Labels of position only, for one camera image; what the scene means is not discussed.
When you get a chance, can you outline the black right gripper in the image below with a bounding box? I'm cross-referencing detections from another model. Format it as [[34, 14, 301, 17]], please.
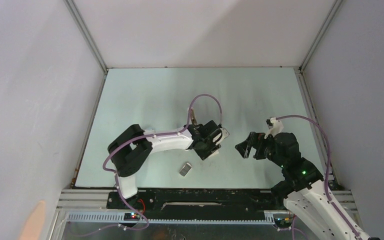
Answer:
[[234, 131, 286, 168]]

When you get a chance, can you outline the grey staple strip block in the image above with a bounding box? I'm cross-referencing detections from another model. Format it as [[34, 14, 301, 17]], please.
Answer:
[[179, 162, 192, 177]]

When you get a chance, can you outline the white staple box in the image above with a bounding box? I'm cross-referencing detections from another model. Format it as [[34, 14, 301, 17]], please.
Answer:
[[208, 149, 219, 158]]

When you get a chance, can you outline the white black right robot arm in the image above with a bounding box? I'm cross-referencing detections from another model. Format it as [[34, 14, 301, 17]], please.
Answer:
[[235, 132, 371, 240]]

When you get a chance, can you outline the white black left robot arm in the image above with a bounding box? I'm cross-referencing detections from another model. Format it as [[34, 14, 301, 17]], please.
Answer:
[[107, 120, 230, 208]]

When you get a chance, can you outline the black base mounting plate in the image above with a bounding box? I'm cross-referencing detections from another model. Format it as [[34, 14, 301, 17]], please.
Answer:
[[126, 188, 286, 220]]

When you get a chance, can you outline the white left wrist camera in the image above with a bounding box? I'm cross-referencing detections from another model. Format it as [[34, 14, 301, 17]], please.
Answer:
[[214, 127, 230, 145]]

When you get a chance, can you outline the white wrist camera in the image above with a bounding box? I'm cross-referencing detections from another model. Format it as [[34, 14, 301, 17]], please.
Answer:
[[214, 127, 230, 145], [264, 117, 284, 139]]

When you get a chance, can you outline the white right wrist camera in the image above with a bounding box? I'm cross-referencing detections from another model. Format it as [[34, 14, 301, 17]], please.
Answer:
[[264, 117, 284, 139]]

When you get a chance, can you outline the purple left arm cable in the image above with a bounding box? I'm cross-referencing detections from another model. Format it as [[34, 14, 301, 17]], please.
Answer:
[[102, 94, 223, 173]]

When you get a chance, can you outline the white slotted cable duct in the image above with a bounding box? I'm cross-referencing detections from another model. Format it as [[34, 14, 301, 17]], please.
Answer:
[[66, 211, 275, 225]]

